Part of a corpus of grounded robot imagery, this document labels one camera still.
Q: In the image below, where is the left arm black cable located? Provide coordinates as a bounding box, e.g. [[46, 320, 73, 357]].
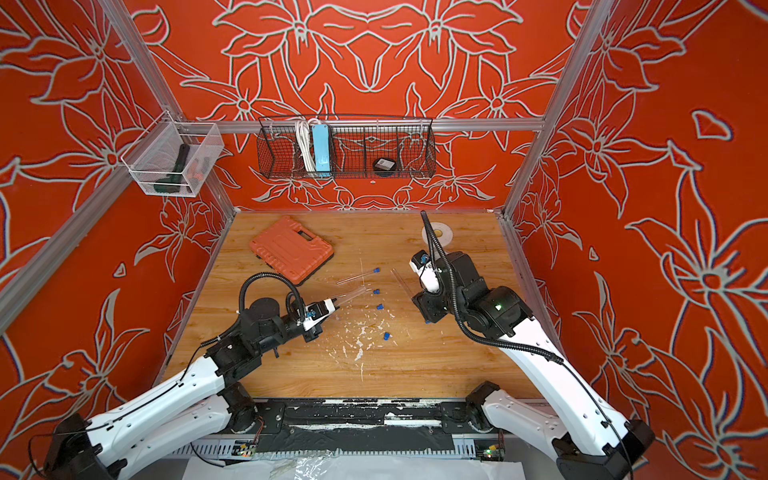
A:
[[179, 272, 308, 373]]

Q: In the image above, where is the clear acrylic wall box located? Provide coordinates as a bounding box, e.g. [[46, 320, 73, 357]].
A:
[[120, 116, 224, 198]]

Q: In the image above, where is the white cable bundle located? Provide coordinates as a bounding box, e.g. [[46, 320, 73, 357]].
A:
[[294, 119, 317, 174]]

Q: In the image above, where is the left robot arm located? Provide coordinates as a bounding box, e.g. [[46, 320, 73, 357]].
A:
[[35, 298, 336, 479]]

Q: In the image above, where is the light blue box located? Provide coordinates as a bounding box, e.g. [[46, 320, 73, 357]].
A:
[[311, 123, 331, 177]]

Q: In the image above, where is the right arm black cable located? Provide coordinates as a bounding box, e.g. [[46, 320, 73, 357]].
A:
[[419, 210, 631, 480]]

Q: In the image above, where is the clear test tube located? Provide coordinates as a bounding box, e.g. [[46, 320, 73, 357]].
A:
[[333, 285, 371, 308], [341, 287, 375, 302], [391, 268, 413, 299], [336, 268, 375, 285]]

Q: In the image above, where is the white foam tape roll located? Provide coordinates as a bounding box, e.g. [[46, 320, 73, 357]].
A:
[[421, 222, 454, 248]]

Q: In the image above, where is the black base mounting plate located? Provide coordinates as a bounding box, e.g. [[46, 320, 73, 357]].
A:
[[195, 398, 509, 462]]

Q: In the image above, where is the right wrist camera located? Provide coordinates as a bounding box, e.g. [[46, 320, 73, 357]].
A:
[[409, 250, 441, 294]]

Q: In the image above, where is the black wire basket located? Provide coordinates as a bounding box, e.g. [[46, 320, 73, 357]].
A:
[[256, 114, 437, 181]]

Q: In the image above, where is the orange plastic tool case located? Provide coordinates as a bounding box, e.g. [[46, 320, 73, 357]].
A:
[[249, 216, 334, 285]]

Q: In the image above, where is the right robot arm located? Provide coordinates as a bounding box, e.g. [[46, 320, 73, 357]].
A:
[[409, 250, 655, 479]]

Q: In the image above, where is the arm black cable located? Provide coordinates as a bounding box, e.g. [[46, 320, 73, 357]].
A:
[[419, 210, 631, 480], [179, 272, 308, 373]]

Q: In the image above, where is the dark green tool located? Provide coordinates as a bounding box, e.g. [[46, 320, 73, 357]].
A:
[[153, 143, 190, 194]]

